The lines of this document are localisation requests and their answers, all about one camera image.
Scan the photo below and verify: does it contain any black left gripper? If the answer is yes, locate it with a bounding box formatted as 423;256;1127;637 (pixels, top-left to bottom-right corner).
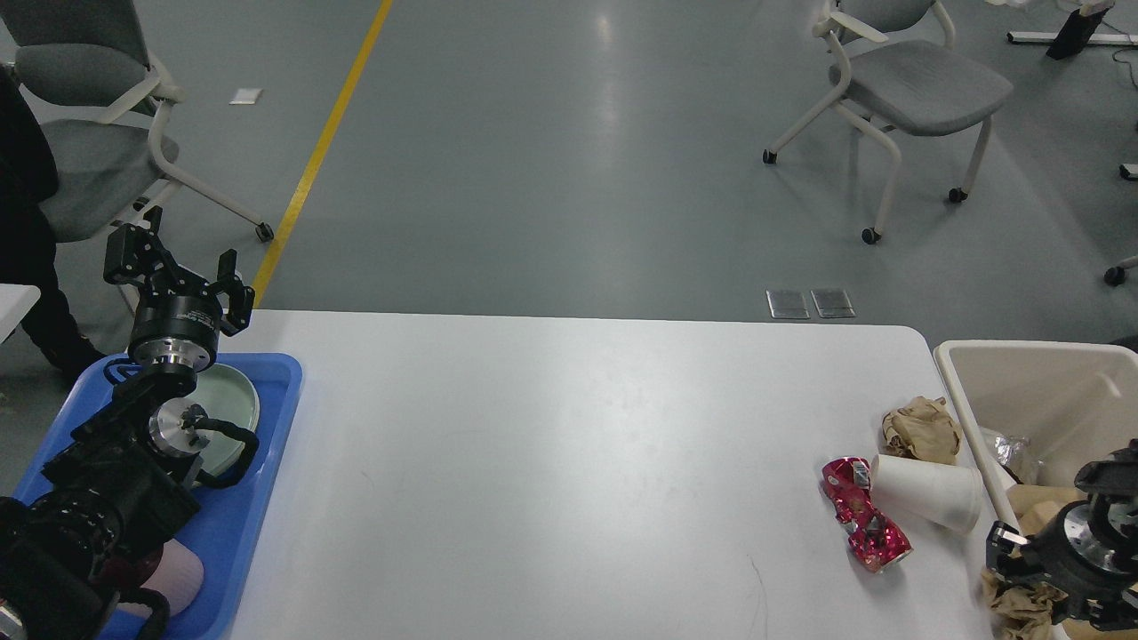
104;206;256;372

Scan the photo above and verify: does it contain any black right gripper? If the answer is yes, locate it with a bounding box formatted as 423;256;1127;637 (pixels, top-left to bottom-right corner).
986;500;1137;632

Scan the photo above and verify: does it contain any brown paper front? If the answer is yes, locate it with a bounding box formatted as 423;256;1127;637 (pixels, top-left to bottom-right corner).
981;571;1067;639

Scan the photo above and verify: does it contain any green plate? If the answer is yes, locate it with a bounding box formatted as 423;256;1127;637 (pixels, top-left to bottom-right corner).
187;364;259;476

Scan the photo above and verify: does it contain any silver foil bag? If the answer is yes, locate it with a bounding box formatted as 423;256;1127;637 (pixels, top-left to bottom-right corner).
980;427;1045;485

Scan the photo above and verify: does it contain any brown paper napkin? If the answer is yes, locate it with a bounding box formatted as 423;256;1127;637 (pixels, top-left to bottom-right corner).
881;396;963;465

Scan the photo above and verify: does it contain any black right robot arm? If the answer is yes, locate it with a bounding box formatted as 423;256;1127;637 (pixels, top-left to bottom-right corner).
986;440;1137;631

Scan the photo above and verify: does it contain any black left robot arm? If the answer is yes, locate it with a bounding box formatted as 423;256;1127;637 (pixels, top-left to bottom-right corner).
1;207;259;639

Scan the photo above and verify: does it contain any lying white paper cup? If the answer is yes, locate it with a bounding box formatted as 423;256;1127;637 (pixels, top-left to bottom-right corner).
869;454;984;534

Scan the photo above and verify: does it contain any beige plastic bin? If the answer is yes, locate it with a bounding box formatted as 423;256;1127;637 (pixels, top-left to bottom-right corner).
934;340;1137;526

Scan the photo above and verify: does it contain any red foil wrapper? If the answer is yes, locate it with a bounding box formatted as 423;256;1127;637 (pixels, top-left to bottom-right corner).
820;457;913;572

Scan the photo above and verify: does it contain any person in dark clothes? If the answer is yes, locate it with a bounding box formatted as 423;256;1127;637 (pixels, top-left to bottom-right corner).
1;69;104;384

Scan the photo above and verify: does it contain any grey office chair left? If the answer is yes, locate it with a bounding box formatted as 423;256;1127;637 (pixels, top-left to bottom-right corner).
1;1;274;243

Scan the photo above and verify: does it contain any blue plastic tray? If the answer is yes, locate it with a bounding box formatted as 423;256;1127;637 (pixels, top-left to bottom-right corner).
8;353;302;639

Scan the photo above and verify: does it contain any pink mug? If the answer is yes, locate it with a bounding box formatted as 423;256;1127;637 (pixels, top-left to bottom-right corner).
117;539;204;617

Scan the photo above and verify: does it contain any right metal floor plate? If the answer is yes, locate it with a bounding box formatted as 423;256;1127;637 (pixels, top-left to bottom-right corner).
810;288;857;319

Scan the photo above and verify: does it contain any metal floor plate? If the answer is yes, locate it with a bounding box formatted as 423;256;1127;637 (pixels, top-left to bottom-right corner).
765;289;813;320
810;288;857;319

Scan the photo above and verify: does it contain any left metal floor plate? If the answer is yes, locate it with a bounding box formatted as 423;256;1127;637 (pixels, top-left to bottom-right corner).
765;289;813;320

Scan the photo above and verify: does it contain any grey chair right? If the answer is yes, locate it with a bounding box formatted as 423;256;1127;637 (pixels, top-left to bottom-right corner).
762;1;1014;244

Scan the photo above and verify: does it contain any white desk leg base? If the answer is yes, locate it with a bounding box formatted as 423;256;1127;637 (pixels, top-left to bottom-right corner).
1005;1;1137;60

